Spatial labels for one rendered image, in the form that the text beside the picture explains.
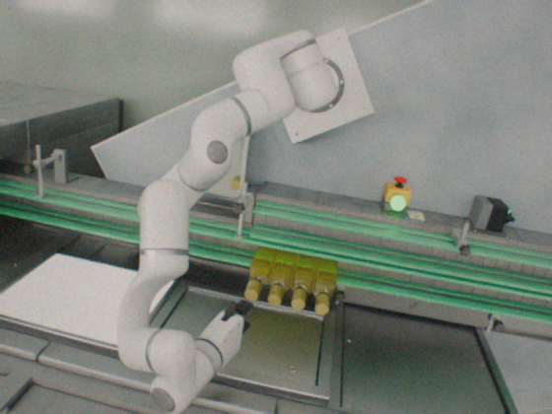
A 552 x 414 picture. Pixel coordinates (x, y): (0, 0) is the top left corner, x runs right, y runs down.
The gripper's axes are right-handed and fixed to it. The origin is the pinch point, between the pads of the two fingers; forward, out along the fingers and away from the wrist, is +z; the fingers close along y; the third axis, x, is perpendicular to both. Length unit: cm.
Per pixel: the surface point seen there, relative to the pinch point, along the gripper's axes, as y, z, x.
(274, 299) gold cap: 0.3, 10.1, -3.3
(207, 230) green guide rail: 3.9, 24.5, 25.5
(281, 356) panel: -12.3, 6.5, -8.9
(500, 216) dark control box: 22, 57, -51
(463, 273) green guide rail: 8, 43, -45
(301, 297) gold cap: 2.0, 12.5, -9.1
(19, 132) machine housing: 17, 20, 102
